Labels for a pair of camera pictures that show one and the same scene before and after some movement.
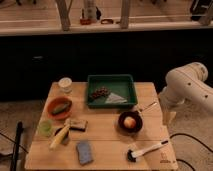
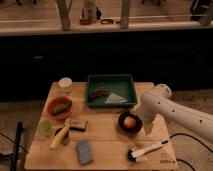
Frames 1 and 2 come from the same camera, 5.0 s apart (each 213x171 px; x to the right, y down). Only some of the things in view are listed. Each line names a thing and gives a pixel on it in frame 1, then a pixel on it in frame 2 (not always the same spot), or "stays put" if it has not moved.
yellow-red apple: (129, 122) stays put
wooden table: (71, 135) stays put
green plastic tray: (111, 90) stays put
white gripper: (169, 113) to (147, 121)
